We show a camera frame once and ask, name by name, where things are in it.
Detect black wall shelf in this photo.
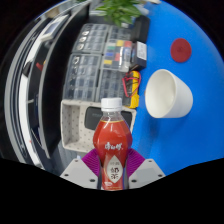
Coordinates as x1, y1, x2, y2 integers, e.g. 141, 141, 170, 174
38, 3, 91, 159

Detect white cup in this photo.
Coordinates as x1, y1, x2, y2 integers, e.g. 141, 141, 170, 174
144, 68, 194, 119

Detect green potted plant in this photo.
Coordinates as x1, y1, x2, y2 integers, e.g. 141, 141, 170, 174
94, 0, 144, 28

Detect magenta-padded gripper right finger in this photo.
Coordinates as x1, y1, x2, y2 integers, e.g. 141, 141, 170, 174
125, 148, 166, 190

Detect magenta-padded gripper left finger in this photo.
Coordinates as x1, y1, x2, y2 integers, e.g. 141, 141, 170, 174
59, 148, 102, 190

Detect black case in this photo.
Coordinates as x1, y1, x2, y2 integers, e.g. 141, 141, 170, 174
131, 14, 151, 44

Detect black box white label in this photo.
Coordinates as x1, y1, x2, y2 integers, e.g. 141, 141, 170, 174
130, 40, 148, 72

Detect clear parts box coloured contents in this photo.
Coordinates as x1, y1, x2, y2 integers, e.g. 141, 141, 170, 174
101, 38, 134, 73

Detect black rounded speaker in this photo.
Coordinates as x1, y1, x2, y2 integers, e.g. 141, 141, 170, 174
84, 106, 133, 131

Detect white perforated tray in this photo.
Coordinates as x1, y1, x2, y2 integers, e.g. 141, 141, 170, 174
60, 98, 138, 154

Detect yellow multimeter with leads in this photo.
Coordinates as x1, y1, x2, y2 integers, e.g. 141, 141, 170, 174
122, 69, 142, 109

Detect yellow and red tool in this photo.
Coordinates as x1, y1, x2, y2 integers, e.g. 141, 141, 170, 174
33, 59, 46, 73

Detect red drink bottle white cap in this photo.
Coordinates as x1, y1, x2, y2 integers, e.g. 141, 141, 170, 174
92, 97, 134, 192

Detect grey oscilloscope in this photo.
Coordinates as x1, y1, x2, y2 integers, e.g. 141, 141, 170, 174
39, 14, 69, 43

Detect flat round red coaster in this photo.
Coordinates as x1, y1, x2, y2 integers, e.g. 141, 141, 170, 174
170, 37, 193, 64

